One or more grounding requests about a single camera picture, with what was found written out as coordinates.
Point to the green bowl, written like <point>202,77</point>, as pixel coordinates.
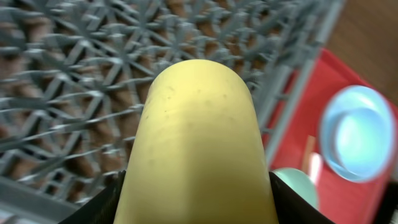
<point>299,182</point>

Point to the white plastic fork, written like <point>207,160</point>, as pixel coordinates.
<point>315,167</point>

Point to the red plastic tray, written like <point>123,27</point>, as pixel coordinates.
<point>339,200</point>

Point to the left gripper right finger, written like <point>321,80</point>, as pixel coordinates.
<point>291,208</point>

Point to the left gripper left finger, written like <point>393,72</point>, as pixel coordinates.
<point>101,209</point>

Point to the wooden chopstick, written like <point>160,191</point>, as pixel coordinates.
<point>309,148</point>

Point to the large light blue plate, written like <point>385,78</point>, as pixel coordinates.
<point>357,133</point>

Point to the yellow cup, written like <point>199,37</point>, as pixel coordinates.
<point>198,155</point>

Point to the grey dishwasher rack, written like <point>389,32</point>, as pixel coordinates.
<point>75,76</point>

